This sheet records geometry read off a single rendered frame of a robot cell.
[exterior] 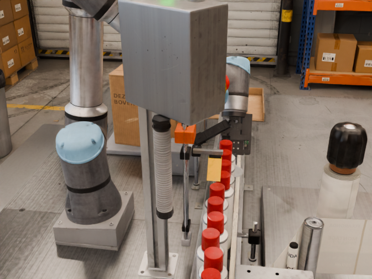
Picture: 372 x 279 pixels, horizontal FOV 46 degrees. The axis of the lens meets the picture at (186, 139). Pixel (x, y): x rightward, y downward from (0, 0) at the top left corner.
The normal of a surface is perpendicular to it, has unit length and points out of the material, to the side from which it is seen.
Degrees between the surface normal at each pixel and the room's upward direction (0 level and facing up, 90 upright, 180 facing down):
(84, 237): 90
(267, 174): 0
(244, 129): 60
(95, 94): 93
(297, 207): 0
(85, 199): 72
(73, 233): 90
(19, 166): 0
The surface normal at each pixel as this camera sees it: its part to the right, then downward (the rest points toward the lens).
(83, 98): 0.01, 0.42
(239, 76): 0.19, -0.04
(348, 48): -0.20, 0.44
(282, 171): 0.00, -0.89
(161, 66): -0.68, 0.34
